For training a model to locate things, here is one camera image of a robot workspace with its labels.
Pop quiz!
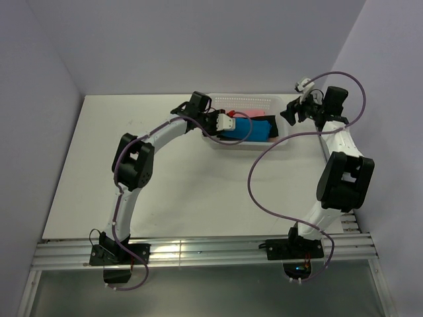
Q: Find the pink folded t-shirt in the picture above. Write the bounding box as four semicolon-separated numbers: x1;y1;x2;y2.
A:
227;110;280;143

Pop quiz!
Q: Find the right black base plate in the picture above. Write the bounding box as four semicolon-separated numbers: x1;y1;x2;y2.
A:
258;238;325;261

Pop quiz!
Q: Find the black rolled t-shirt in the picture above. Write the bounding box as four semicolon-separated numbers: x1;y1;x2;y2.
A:
251;116;279;141

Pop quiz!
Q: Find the aluminium rail frame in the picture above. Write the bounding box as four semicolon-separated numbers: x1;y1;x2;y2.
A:
18;125;397;317

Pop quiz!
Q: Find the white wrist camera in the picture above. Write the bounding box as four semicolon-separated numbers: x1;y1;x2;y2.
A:
216;114;236;131
294;77;315;104

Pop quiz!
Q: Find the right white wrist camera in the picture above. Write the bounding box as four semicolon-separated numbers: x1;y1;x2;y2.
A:
294;77;315;104

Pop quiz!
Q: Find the blue t-shirt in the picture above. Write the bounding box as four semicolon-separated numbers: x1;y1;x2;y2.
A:
219;118;272;143

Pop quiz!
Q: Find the white plastic basket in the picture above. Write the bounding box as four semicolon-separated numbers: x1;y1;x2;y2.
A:
203;93;295;151

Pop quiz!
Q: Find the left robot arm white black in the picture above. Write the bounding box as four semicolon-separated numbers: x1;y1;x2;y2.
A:
91;91;225;264

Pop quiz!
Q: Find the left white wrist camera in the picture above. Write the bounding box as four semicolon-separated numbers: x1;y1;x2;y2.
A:
216;114;236;131

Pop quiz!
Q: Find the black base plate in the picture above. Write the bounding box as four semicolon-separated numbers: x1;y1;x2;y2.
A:
89;244;150;266
258;238;325;261

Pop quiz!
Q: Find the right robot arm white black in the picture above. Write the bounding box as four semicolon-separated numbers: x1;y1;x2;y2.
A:
280;86;375;258

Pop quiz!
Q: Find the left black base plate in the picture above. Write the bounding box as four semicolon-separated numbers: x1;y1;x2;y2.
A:
89;244;150;266

